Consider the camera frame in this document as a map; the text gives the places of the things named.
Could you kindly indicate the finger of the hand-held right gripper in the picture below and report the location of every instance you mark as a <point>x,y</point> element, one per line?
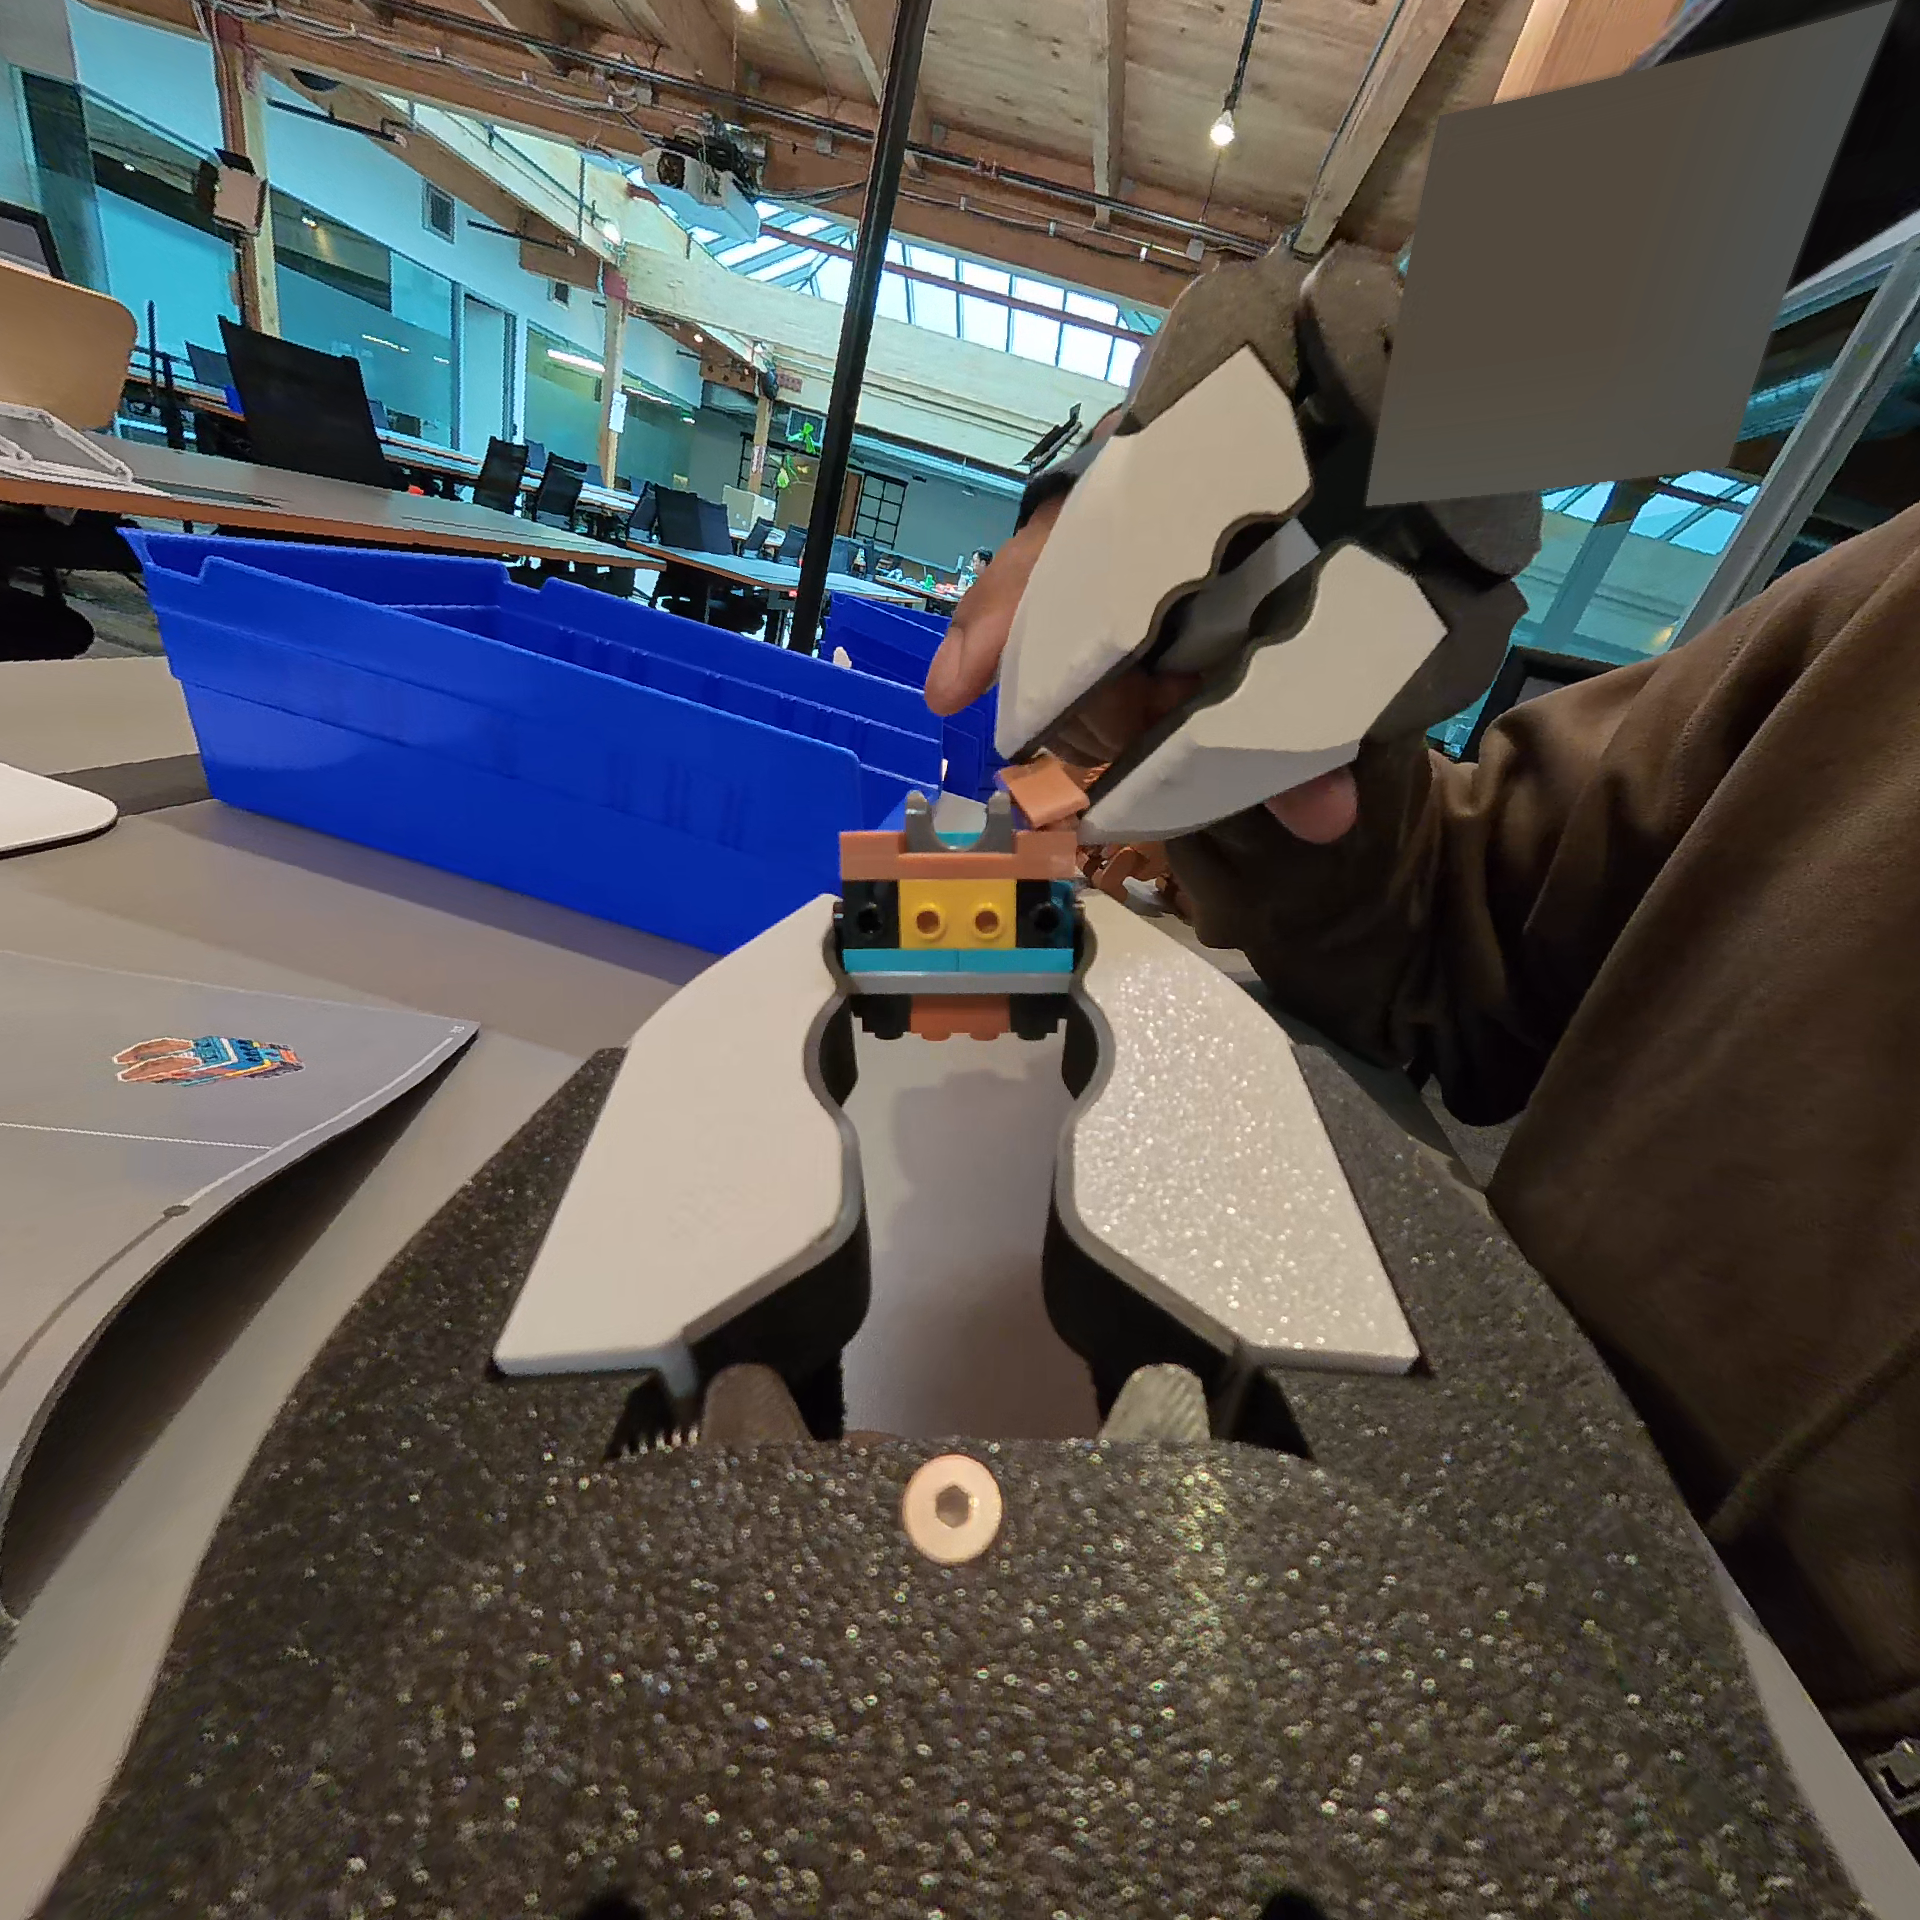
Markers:
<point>1307,706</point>
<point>1158,509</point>

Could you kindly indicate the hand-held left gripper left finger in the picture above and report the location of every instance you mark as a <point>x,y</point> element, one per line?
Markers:
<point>692,1171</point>

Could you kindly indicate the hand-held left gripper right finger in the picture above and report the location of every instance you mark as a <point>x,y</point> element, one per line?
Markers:
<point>1217,1171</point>

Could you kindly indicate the small brown slope brick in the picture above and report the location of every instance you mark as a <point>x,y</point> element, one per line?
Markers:
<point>1043,794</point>

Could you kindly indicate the multicoloured toy brick model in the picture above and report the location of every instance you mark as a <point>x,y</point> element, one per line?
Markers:
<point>960,916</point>

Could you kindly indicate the person's right forearm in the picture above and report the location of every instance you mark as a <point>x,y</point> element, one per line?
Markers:
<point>1498,897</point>

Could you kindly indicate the wood-edged long desk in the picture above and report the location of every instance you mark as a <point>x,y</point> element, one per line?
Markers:
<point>298,509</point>

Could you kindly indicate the person's right hand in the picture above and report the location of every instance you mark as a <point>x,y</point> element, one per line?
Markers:
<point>968,663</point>

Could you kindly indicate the black light stand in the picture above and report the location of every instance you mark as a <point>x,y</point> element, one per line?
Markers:
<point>1060,434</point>

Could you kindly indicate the brown brick figure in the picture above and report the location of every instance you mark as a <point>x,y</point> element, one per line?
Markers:
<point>1124,870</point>

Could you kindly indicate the blue plastic bin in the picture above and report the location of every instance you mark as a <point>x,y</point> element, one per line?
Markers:
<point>527,776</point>
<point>897,646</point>

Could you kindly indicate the black stand pole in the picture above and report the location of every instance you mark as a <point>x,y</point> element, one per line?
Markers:
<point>862,299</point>

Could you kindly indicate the grey instruction booklet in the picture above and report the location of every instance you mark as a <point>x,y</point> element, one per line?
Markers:
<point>180,1203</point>

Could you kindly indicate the person's brown jacket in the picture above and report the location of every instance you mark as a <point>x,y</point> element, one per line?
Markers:
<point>1725,1279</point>

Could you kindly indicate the white flat pad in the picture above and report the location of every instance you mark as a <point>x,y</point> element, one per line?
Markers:
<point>48,811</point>

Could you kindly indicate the black high-back chair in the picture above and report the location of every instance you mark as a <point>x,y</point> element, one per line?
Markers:
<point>308,405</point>

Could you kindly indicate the rounded plywood panel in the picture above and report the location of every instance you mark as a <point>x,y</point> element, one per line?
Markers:
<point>62,347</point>

